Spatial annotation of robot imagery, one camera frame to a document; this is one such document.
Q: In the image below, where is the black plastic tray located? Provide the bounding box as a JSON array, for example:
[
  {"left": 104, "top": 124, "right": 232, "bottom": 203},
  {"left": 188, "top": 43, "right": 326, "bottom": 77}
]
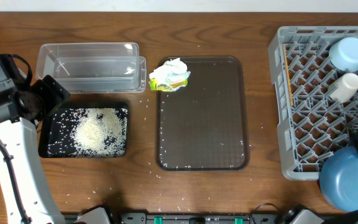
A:
[{"left": 37, "top": 101, "right": 130, "bottom": 159}]

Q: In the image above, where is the white plastic cup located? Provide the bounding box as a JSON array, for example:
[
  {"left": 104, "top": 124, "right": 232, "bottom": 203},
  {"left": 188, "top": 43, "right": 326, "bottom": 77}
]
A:
[{"left": 328, "top": 73, "right": 358, "bottom": 103}]

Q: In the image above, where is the orange chopstick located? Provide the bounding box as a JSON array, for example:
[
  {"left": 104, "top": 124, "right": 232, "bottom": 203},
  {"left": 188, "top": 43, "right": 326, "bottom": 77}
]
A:
[{"left": 283, "top": 44, "right": 293, "bottom": 106}]

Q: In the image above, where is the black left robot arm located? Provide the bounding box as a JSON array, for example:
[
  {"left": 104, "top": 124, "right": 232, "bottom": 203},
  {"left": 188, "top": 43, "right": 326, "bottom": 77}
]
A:
[{"left": 0, "top": 54, "right": 111, "bottom": 223}]

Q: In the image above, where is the brown serving tray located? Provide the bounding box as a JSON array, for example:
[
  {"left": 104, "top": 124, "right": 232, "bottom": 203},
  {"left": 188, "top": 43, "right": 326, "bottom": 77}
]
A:
[{"left": 155, "top": 56, "right": 250, "bottom": 171}]

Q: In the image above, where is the dark blue plate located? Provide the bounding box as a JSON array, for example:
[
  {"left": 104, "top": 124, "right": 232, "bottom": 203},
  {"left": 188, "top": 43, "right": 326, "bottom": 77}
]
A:
[{"left": 319, "top": 146, "right": 358, "bottom": 212}]

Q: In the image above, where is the yellow green snack wrapper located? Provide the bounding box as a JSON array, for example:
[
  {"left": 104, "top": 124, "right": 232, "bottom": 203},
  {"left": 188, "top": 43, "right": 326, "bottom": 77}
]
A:
[{"left": 149, "top": 78, "right": 188, "bottom": 92}]

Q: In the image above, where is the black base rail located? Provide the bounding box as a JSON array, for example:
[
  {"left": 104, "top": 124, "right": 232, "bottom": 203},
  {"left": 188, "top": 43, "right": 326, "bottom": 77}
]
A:
[{"left": 62, "top": 212, "right": 288, "bottom": 224}]

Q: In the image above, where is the clear plastic bin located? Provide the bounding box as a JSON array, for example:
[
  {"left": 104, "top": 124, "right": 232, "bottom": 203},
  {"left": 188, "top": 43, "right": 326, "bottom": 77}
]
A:
[{"left": 36, "top": 42, "right": 147, "bottom": 94}]

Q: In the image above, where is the light blue bowl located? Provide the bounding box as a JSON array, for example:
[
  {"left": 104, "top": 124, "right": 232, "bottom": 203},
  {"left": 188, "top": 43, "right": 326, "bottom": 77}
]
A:
[{"left": 329, "top": 37, "right": 358, "bottom": 72}]

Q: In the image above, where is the grey dishwasher rack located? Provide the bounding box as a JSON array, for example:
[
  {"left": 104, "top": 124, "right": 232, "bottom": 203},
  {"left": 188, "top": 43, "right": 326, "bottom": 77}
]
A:
[{"left": 268, "top": 26, "right": 358, "bottom": 180}]

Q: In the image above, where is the white paper napkin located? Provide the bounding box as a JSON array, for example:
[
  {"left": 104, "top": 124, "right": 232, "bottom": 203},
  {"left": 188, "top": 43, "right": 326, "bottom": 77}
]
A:
[{"left": 149, "top": 58, "right": 191, "bottom": 85}]

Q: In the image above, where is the pile of white rice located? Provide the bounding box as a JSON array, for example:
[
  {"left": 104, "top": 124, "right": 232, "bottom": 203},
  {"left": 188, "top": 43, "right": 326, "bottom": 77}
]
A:
[{"left": 47, "top": 107, "right": 127, "bottom": 156}]

